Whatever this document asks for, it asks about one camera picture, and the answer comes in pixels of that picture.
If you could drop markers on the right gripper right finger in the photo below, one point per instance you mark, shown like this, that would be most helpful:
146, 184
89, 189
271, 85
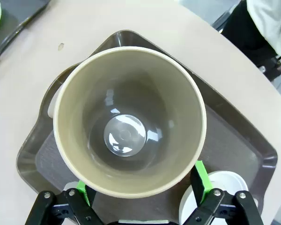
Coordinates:
210, 206

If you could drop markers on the black bag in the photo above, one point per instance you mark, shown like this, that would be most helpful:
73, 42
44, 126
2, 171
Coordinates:
275, 68

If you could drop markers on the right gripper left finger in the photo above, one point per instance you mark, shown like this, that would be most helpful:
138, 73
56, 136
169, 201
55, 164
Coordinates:
72, 206

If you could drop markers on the white bowl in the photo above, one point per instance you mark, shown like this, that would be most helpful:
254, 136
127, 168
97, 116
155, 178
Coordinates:
227, 181

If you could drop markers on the person in white T-shirt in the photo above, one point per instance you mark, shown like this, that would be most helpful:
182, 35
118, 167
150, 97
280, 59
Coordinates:
267, 21

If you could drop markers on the beige plastic cup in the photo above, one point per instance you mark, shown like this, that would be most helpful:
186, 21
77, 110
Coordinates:
84, 105

